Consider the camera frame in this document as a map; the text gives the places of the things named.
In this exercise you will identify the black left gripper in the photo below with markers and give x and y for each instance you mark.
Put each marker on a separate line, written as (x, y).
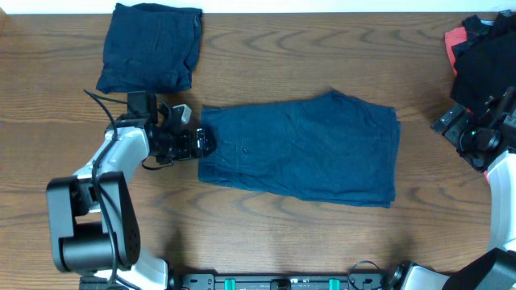
(200, 142)

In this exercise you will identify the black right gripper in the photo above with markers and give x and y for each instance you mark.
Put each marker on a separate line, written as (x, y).
(450, 129)

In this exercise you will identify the blue denim shorts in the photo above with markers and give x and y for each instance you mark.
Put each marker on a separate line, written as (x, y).
(332, 148)

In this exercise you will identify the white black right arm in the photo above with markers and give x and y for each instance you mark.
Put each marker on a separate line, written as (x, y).
(496, 268)

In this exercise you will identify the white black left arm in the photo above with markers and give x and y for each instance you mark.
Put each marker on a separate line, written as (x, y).
(94, 230)

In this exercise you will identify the black garment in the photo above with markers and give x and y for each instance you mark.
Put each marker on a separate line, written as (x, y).
(491, 62)

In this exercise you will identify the red garment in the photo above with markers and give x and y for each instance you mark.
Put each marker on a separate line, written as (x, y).
(457, 43)

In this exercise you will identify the folded dark blue shorts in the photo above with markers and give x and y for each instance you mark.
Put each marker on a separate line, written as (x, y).
(150, 47)

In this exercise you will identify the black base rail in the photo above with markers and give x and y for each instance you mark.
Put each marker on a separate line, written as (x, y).
(365, 281)

